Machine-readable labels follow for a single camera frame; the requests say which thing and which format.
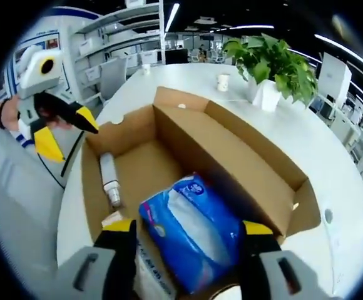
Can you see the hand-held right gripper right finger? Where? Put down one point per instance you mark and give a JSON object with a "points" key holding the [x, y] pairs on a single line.
{"points": [[259, 259]]}

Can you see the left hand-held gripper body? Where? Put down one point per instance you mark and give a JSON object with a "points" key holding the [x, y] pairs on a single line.
{"points": [[36, 78]]}

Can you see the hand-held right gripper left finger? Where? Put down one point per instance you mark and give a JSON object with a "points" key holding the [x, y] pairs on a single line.
{"points": [[119, 259]]}

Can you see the white bottle with clear cap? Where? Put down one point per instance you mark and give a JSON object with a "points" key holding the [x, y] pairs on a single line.
{"points": [[109, 175]]}

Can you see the light blue soft tissue pack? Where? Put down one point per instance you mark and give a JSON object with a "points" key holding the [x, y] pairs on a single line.
{"points": [[194, 225]]}

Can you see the brown cardboard shoe box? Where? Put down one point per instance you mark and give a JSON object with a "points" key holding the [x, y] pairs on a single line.
{"points": [[231, 150]]}

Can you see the person's left hand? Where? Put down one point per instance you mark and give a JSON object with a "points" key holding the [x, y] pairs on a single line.
{"points": [[12, 112]]}

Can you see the blue white display board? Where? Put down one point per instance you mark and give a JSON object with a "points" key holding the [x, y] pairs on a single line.
{"points": [[53, 34]]}

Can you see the black wristband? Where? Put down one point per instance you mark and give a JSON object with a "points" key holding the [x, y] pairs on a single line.
{"points": [[2, 114]]}

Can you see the grey mesh office chair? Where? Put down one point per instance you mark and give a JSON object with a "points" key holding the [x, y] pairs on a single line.
{"points": [[114, 78]]}

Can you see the white paper cup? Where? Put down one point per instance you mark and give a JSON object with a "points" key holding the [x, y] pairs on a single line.
{"points": [[223, 82], [146, 70]]}

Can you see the grey storage shelf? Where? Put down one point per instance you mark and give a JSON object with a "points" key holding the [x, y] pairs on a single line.
{"points": [[119, 31]]}

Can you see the black monitor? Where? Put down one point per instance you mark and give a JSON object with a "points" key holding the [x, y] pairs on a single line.
{"points": [[176, 57]]}

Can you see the green plant in white pot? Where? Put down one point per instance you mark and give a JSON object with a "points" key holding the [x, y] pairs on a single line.
{"points": [[272, 62]]}

